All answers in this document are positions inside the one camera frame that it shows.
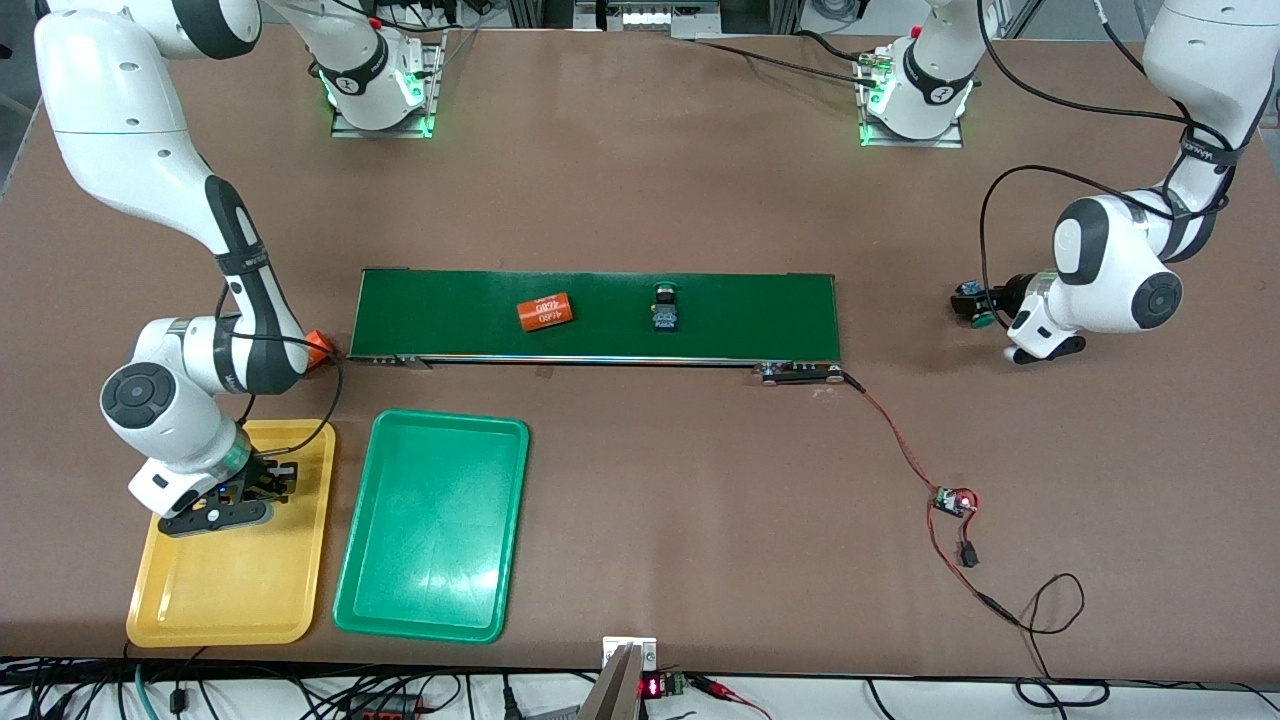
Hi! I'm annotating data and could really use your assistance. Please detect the yellow plastic tray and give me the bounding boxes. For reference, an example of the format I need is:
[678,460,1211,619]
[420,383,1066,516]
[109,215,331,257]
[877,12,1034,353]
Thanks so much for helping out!
[126,419,338,648]

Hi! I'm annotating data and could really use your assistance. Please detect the green plastic tray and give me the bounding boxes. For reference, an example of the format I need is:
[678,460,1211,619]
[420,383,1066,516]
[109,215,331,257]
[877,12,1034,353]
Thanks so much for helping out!
[332,408,531,644]

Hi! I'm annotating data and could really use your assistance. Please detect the orange power strip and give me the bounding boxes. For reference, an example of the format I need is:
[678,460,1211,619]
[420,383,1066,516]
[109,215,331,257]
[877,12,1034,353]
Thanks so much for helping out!
[345,695,421,720]

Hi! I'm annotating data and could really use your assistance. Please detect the green conveyor belt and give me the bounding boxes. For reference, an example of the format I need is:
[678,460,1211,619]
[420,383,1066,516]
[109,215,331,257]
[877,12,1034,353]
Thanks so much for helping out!
[347,267,849,386]

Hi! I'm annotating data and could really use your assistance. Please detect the red and black clip leads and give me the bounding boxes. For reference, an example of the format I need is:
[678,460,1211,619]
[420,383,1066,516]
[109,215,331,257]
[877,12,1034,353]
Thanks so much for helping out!
[690,675,771,720]

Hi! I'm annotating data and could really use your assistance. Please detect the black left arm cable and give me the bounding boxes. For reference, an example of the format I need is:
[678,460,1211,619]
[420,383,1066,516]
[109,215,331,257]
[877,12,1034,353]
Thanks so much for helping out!
[978,0,1251,321]

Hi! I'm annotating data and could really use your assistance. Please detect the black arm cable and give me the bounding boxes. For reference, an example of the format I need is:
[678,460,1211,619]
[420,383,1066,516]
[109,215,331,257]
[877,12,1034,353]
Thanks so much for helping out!
[978,0,1251,321]
[215,280,346,461]

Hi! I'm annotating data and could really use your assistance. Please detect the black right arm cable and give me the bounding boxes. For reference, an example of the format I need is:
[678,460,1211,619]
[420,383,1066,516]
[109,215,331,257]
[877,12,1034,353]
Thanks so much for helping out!
[215,280,346,461]

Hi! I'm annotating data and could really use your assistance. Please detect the red and black wire pair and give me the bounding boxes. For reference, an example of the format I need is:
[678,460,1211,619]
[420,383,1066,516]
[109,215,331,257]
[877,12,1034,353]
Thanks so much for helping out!
[838,370,1023,629]

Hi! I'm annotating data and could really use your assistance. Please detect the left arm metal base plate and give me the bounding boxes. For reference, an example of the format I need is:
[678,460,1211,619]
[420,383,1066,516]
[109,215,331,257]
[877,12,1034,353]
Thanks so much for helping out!
[858,50,966,149]

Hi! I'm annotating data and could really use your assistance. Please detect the thin black wire loop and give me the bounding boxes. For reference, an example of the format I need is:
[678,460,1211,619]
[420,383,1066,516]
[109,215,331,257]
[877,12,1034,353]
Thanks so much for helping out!
[1015,572,1087,683]

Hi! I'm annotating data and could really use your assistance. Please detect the black table cable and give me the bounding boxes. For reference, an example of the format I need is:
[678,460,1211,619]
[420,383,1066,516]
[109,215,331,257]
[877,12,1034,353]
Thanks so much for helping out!
[690,38,881,86]

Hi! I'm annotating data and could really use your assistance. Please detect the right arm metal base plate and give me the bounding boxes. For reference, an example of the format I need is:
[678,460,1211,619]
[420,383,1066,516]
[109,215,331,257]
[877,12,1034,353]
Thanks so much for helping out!
[330,28,441,139]

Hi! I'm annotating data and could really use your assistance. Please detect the silver metal bracket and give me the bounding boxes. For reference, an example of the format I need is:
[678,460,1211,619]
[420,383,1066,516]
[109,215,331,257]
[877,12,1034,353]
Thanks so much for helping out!
[602,636,659,669]

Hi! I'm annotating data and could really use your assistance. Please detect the grey pointed metal mount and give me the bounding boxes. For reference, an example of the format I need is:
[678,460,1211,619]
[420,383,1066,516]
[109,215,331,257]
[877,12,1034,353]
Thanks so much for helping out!
[578,645,646,720]

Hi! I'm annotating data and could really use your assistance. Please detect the black floor cable loop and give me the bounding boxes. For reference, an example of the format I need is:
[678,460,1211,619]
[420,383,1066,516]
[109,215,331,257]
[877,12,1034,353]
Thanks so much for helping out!
[1015,678,1111,707]

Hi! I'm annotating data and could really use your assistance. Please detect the aluminium frame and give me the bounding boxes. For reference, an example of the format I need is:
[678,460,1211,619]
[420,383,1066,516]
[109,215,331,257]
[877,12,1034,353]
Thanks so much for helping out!
[508,0,806,41]

